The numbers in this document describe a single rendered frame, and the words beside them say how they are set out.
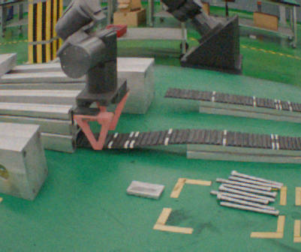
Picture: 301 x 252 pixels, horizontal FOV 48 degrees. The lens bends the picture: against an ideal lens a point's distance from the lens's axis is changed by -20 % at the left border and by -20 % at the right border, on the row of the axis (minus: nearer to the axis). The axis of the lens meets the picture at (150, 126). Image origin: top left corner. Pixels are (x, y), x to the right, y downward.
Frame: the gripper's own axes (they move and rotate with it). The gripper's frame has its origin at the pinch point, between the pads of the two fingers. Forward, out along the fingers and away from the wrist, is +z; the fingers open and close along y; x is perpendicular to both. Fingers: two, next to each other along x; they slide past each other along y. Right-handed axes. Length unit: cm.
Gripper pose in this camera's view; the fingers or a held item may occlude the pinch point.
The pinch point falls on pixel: (103, 134)
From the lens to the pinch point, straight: 73.4
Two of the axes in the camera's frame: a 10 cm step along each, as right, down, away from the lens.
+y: -2.2, 4.3, -8.8
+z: 0.2, 9.0, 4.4
